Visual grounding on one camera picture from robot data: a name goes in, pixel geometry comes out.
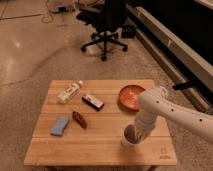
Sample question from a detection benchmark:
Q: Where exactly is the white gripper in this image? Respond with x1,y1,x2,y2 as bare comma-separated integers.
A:
135,124,153,142

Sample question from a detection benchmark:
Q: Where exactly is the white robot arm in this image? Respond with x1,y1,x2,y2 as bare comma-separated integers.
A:
135,86,213,144

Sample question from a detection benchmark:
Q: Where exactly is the orange bowl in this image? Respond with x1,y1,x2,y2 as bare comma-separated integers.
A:
118,85,145,111

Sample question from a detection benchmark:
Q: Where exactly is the black and white box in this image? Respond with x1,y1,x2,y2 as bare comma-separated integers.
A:
82,93,104,111

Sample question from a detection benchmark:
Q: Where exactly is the wooden table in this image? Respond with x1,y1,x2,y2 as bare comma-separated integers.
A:
24,80,177,166

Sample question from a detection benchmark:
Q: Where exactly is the brown snack packet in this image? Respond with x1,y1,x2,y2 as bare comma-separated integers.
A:
72,111,87,129

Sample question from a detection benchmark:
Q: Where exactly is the long white bench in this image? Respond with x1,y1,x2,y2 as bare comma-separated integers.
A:
127,6,213,115

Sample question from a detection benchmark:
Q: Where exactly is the white plastic bottle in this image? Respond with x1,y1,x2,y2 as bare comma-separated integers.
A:
58,80,83,104

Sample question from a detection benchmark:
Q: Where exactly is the blue sponge cloth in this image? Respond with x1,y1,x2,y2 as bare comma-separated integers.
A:
50,116,69,136

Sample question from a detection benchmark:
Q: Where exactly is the black office chair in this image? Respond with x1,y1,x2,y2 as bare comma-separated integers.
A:
76,0,128,61

